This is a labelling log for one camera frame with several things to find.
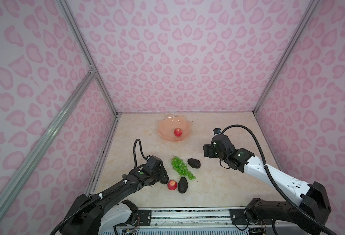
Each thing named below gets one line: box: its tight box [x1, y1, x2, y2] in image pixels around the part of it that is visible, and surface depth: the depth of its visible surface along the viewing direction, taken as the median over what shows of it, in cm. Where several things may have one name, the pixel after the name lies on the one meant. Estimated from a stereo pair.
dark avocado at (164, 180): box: [159, 175, 170, 185], surface depth 83 cm
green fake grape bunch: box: [171, 156, 197, 181], surface depth 88 cm
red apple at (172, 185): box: [167, 179, 178, 191], surface depth 82 cm
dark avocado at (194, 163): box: [187, 158, 201, 169], surface depth 91 cm
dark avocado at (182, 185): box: [177, 176, 188, 194], surface depth 82 cm
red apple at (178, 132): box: [173, 128, 183, 138], surface depth 106 cm
